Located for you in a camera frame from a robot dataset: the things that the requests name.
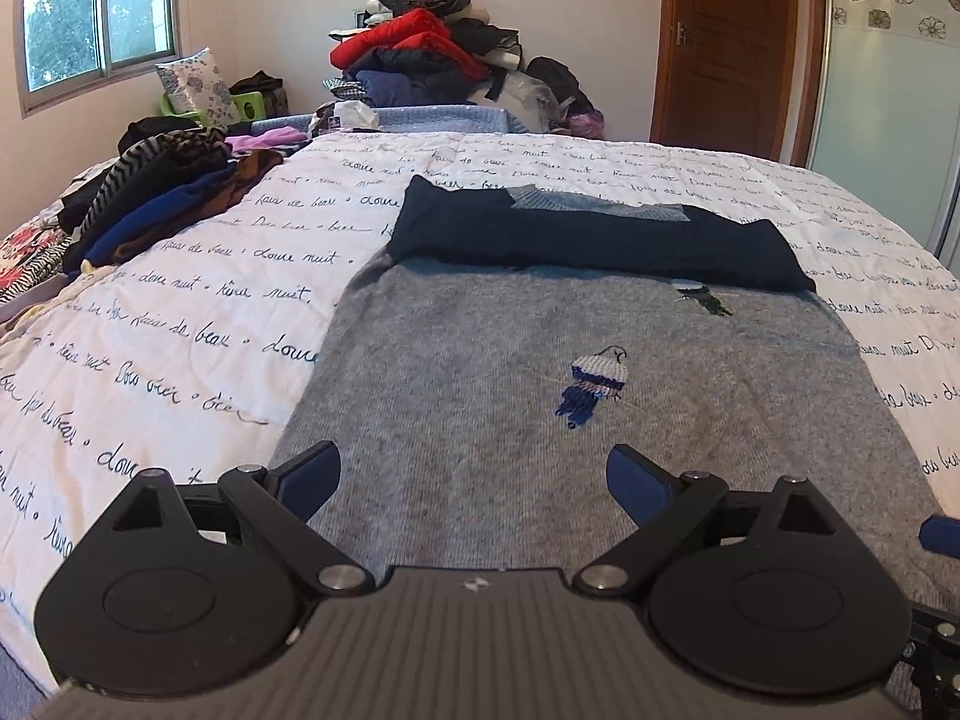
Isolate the grey and navy knit sweater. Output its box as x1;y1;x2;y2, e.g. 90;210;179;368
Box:
275;177;958;610

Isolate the pile of dark folded clothes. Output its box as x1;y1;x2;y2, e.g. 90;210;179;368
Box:
60;127;285;273

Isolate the heap of red and dark clothes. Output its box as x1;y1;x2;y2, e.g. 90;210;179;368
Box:
324;0;605;140

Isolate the white quilt with blue script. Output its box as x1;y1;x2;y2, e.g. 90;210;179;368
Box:
2;133;958;691

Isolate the red floral bedspread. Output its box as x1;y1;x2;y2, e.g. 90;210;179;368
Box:
0;216;75;302

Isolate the pink purple garment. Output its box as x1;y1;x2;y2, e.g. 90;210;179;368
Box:
224;127;308;154

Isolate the crumpled plastic bag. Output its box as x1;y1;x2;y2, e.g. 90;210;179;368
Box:
308;101;381;137

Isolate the green plastic chair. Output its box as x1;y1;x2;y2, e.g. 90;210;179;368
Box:
158;91;267;127

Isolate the blue textured blanket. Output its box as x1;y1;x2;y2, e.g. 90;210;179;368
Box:
245;102;527;139

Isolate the frosted glass wardrobe door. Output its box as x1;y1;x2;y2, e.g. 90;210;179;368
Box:
809;0;958;255

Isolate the floral white pillow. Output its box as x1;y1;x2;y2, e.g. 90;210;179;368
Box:
155;47;233;112

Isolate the brown wooden door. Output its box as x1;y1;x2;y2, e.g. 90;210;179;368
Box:
651;0;827;166

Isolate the window with aluminium frame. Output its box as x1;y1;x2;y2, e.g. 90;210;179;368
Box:
14;0;179;115

